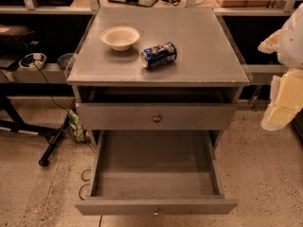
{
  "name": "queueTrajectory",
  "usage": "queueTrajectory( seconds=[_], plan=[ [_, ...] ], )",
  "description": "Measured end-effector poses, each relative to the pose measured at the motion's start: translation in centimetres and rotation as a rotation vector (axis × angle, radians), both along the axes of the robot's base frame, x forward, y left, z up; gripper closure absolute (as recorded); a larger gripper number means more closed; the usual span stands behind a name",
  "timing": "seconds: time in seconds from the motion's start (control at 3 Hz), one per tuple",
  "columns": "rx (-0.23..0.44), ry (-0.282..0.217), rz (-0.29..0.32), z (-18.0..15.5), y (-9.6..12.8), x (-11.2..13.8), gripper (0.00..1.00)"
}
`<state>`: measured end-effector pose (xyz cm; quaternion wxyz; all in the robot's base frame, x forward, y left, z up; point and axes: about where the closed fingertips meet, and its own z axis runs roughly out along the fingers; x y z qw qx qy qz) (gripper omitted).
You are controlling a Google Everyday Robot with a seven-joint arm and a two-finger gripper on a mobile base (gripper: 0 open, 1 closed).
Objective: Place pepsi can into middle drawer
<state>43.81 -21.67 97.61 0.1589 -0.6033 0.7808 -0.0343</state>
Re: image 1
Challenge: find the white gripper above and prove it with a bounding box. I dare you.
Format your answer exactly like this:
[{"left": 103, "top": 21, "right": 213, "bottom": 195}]
[{"left": 258, "top": 4, "right": 303, "bottom": 131}]

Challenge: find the blue pepsi can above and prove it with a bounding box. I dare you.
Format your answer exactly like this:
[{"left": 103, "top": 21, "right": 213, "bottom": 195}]
[{"left": 141, "top": 43, "right": 177, "bottom": 69}]

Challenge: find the grey drawer cabinet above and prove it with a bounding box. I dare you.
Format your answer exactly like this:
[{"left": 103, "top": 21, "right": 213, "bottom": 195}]
[{"left": 67, "top": 8, "right": 251, "bottom": 143}]

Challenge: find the closed grey top drawer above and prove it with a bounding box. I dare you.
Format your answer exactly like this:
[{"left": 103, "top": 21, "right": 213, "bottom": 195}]
[{"left": 76, "top": 103, "right": 236, "bottom": 131}]

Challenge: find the open grey middle drawer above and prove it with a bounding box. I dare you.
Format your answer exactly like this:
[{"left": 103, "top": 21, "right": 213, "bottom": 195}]
[{"left": 76, "top": 131, "right": 238, "bottom": 216}]

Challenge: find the white paper bowl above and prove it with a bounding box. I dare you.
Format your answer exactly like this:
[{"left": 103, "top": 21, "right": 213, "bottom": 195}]
[{"left": 100, "top": 26, "right": 140, "bottom": 51}]

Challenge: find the green chip bag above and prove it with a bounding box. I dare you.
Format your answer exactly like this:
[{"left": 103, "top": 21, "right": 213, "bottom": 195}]
[{"left": 68, "top": 110, "right": 86, "bottom": 143}]

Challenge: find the dark round bowl on shelf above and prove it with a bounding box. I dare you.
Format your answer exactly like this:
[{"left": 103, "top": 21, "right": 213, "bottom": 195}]
[{"left": 57, "top": 53, "right": 74, "bottom": 69}]

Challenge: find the grey metal shelf rack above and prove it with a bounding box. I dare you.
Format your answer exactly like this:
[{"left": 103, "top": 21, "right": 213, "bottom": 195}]
[{"left": 0, "top": 0, "right": 303, "bottom": 87}]

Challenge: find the blue white bowl on shelf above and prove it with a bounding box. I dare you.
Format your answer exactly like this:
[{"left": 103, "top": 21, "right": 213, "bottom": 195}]
[{"left": 19, "top": 53, "right": 46, "bottom": 70}]

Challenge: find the black bag on shelf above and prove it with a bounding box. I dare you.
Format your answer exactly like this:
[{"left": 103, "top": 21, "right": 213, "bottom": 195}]
[{"left": 0, "top": 25, "right": 36, "bottom": 53}]

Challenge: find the black cable on floor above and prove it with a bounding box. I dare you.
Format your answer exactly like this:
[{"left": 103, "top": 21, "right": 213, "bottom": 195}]
[{"left": 29, "top": 55, "right": 96, "bottom": 201}]

